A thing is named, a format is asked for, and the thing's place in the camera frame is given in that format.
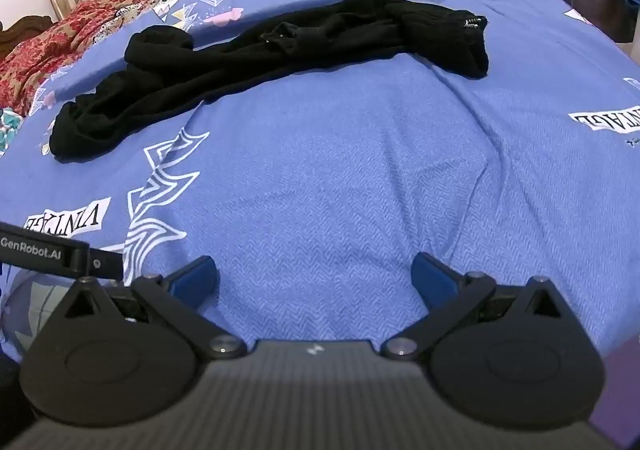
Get carved wooden headboard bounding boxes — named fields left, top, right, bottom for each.
left=0, top=15, right=53, bottom=62

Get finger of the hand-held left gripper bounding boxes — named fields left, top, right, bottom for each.
left=65, top=245, right=124, bottom=281

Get teal wave-print pillow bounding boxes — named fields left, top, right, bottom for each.
left=0, top=106, right=28, bottom=158

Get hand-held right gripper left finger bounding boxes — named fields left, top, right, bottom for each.
left=62, top=255, right=248, bottom=361

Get blue printed bedsheet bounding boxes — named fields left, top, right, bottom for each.
left=0, top=0, right=640, bottom=361

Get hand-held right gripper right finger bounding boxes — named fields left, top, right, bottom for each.
left=381, top=253, right=563, bottom=361

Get red patterned blanket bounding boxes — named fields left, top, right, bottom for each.
left=0, top=0, right=201, bottom=118

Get black pants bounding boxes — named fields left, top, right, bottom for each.
left=48, top=0, right=490, bottom=165

